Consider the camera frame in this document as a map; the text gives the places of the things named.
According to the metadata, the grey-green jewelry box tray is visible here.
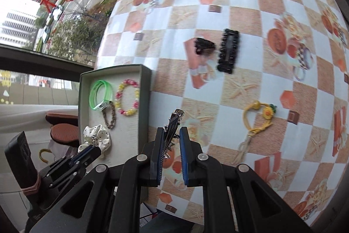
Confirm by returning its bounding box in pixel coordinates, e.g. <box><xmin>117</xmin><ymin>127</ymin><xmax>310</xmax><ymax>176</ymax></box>
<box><xmin>78</xmin><ymin>64</ymin><xmax>151</xmax><ymax>167</ymax></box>

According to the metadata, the patterned checkered tablecloth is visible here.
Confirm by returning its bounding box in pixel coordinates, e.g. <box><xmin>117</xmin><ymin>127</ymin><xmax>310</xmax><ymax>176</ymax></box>
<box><xmin>96</xmin><ymin>0</ymin><xmax>348</xmax><ymax>225</ymax></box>

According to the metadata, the dark metal alligator clip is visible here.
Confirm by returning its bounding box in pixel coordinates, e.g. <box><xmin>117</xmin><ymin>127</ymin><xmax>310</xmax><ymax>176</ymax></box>
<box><xmin>163</xmin><ymin>109</ymin><xmax>185</xmax><ymax>159</ymax></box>

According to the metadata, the small black claw clip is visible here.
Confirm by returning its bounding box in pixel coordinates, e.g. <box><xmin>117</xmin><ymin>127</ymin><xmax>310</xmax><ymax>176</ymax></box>
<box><xmin>194</xmin><ymin>37</ymin><xmax>216</xmax><ymax>55</ymax></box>

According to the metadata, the green translucent bangle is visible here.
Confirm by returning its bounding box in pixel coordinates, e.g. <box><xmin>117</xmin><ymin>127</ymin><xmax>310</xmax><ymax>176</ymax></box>
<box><xmin>89</xmin><ymin>80</ymin><xmax>113</xmax><ymax>110</ymax></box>

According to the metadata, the brown-soled slipper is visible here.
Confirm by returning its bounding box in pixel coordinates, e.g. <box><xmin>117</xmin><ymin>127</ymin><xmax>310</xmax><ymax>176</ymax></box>
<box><xmin>45</xmin><ymin>112</ymin><xmax>78</xmax><ymax>126</ymax></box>
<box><xmin>50</xmin><ymin>124</ymin><xmax>79</xmax><ymax>148</ymax></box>

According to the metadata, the yellow flower hair tie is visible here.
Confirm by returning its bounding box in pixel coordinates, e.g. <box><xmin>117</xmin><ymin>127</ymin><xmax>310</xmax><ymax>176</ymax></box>
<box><xmin>231</xmin><ymin>100</ymin><xmax>277</xmax><ymax>165</ymax></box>

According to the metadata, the yellow umbrella handle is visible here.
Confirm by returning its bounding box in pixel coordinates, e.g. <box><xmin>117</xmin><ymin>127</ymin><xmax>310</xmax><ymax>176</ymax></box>
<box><xmin>38</xmin><ymin>148</ymin><xmax>55</xmax><ymax>164</ymax></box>

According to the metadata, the cream polka dot scrunchie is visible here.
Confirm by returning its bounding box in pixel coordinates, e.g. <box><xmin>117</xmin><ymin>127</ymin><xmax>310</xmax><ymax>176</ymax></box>
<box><xmin>77</xmin><ymin>124</ymin><xmax>111</xmax><ymax>159</ymax></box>

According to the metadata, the pink yellow beaded bracelet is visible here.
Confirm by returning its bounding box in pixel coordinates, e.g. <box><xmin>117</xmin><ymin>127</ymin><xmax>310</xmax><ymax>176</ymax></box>
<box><xmin>114</xmin><ymin>79</ymin><xmax>141</xmax><ymax>117</ymax></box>

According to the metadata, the brown braided hair tie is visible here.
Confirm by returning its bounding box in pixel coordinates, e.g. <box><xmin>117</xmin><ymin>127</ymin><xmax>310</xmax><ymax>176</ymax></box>
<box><xmin>101</xmin><ymin>100</ymin><xmax>117</xmax><ymax>130</ymax></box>

